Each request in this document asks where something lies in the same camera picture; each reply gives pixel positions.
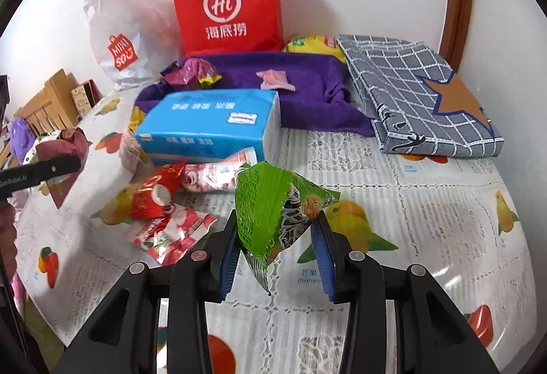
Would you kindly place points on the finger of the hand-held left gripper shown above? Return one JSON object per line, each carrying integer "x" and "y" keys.
{"x": 42, "y": 171}

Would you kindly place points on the white plastic bag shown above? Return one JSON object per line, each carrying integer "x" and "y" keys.
{"x": 119, "y": 14}

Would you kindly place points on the purple towel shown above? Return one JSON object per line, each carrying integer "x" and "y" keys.
{"x": 307, "y": 79}

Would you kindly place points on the purple plastic bag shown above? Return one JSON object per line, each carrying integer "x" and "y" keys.
{"x": 21, "y": 138}

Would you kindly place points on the fruit print tablecloth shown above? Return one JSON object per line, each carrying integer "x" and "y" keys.
{"x": 427, "y": 207}

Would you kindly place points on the patterned small box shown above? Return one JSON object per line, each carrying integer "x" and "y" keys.
{"x": 81, "y": 98}

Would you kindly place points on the blue tissue pack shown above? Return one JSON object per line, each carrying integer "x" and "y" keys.
{"x": 201, "y": 121}

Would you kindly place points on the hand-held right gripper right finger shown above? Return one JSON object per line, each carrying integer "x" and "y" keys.
{"x": 322, "y": 267}

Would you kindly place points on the wooden chair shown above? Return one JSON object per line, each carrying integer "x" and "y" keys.
{"x": 47, "y": 100}

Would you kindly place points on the grey checked cloth with star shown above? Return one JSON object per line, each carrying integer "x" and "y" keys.
{"x": 384, "y": 79}

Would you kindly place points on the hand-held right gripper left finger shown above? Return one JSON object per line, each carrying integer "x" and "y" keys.
{"x": 228, "y": 267}

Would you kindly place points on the small pink snack packet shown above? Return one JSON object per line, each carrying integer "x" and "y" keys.
{"x": 273, "y": 79}

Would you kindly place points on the green snack packet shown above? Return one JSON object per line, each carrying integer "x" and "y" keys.
{"x": 265, "y": 207}

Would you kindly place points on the pink white panda snack packet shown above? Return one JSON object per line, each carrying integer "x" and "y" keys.
{"x": 213, "y": 177}

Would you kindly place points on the pale pink snack packet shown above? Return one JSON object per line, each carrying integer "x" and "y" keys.
{"x": 128, "y": 153}

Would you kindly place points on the purple snack packet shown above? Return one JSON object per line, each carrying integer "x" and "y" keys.
{"x": 188, "y": 72}

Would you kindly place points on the yellow snack packet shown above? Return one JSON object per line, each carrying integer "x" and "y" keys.
{"x": 136, "y": 119}

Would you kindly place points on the yellow chips bag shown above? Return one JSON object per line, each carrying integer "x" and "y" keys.
{"x": 307, "y": 44}

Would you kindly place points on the white red lychee candy packet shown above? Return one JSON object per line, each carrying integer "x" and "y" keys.
{"x": 171, "y": 233}

